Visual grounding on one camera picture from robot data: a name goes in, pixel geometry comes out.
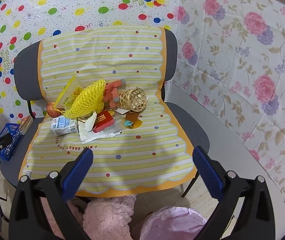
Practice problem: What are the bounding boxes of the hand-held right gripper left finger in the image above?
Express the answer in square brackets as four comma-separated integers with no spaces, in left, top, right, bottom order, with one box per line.
[9,148,94,240]

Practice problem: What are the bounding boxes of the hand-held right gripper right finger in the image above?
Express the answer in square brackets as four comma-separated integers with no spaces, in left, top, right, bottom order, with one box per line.
[192,146,276,240]

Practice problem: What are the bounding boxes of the bin with pink liner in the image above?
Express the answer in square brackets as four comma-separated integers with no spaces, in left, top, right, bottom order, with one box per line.
[139,206,208,240]

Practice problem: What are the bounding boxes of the yellow clear snack bag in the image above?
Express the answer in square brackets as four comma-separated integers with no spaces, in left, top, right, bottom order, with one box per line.
[54,76,85,108]

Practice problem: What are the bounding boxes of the blue plastic basket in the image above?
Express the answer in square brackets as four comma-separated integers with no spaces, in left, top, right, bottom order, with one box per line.
[0,123,21,162]

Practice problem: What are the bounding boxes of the brown book stack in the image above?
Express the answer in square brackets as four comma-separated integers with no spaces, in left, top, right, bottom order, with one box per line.
[19,115,34,135]

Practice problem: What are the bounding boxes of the grey chair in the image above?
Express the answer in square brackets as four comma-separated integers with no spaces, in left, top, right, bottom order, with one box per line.
[0,29,210,198]

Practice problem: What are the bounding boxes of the small white milk carton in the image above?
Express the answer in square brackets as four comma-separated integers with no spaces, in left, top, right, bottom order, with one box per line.
[50,116,79,137]

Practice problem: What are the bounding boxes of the pink fluffy rug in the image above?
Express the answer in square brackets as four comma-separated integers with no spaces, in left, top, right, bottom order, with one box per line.
[39,196,84,240]

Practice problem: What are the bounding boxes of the pink plush toy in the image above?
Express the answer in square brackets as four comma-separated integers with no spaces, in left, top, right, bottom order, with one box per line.
[82,194,137,240]

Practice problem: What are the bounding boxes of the red box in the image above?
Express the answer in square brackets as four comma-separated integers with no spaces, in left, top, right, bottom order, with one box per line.
[92,111,115,133]

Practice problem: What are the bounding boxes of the red apple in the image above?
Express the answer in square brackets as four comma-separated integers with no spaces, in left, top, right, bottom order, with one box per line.
[46,102,65,118]

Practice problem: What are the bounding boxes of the yellow foam fruit net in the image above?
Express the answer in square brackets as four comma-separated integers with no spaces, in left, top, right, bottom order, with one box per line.
[54,79,106,119]

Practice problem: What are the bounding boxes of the white paper card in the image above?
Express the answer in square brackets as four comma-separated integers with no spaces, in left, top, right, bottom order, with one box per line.
[113,107,129,116]

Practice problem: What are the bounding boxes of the amber plastic wrapper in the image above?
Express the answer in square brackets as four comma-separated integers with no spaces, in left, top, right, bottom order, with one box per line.
[124,111,143,130]

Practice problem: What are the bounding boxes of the orange plush toy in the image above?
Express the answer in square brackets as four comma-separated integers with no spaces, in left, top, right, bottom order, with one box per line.
[103,79,126,110]

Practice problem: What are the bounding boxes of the woven bamboo basket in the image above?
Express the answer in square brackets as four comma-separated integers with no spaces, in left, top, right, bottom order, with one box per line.
[117,87,147,113]

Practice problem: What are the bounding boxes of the yellow striped dotted cloth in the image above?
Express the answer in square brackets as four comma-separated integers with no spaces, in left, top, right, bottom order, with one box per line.
[19,26,198,197]

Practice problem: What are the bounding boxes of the floral print wall cloth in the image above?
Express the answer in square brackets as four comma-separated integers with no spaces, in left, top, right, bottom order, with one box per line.
[168,0,285,218]

